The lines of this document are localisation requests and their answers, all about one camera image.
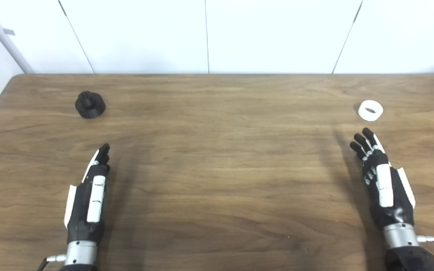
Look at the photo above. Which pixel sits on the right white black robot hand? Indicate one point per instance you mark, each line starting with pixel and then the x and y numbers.
pixel 394 210

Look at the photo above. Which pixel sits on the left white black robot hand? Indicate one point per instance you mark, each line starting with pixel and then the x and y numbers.
pixel 79 210

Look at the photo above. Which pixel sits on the round black plastic part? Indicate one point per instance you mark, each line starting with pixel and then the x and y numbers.
pixel 90 105

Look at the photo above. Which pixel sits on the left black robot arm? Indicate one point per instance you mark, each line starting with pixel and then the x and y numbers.
pixel 80 254

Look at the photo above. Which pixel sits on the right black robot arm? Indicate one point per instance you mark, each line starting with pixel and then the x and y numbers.
pixel 409 259

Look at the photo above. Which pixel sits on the small gray tag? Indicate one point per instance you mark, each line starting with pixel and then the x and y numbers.
pixel 9 32

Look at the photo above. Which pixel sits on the gray wall corner post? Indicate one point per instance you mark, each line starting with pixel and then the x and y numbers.
pixel 18 56

